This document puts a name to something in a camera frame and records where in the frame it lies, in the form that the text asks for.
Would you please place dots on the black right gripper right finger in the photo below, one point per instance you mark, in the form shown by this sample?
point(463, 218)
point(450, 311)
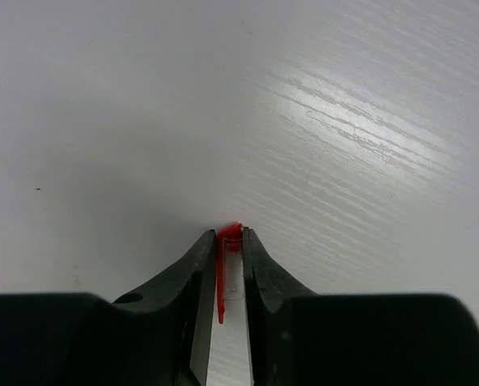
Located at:
point(298, 337)

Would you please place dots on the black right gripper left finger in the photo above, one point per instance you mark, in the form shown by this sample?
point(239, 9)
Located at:
point(156, 334)

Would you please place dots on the red pen cap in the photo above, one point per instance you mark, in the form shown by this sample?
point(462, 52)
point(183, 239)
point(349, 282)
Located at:
point(228, 266)

